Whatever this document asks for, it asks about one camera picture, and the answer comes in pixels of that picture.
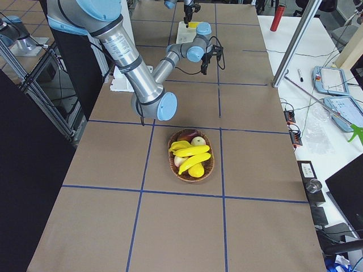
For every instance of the dark purple eggplant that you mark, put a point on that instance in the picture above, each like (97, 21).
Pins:
(187, 135)

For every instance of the metal reacher grabber stick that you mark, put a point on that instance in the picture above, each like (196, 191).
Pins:
(357, 131)

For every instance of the blue teach pendant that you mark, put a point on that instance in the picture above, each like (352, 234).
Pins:
(330, 81)
(348, 108)

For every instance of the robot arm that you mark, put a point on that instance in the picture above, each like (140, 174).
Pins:
(170, 4)
(103, 20)

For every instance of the red green apple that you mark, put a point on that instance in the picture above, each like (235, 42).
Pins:
(198, 141)

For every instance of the yellow lemon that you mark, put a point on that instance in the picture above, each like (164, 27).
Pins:
(196, 171)

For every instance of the blue teach pendant near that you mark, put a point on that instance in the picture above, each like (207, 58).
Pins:
(348, 108)

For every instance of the metal cup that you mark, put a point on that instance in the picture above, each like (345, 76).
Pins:
(313, 186)

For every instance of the aluminium frame post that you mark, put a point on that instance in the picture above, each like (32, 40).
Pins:
(302, 26)

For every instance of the yellow banana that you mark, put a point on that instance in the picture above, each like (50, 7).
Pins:
(191, 151)
(193, 24)
(193, 160)

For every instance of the black label box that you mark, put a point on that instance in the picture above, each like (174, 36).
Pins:
(307, 172)

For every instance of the blue teach pendant far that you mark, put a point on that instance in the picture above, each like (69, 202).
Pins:
(330, 81)

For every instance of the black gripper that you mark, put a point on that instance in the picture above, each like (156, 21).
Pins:
(188, 11)
(206, 57)

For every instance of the black orange connector box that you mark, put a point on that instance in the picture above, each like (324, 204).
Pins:
(289, 117)

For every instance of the brown wicker basket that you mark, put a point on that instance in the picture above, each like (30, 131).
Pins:
(176, 161)

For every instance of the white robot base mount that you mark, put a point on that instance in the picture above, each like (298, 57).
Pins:
(120, 83)

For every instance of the yellow starfruit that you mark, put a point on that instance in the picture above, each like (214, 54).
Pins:
(177, 145)

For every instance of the black marker pen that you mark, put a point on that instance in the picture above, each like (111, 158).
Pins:
(300, 75)

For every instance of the brown paper table cover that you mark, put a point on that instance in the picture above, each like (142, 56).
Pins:
(216, 188)

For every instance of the white bear tray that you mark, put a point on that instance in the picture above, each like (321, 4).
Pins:
(185, 34)

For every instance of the red cylinder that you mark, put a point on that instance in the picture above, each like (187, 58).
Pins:
(277, 18)

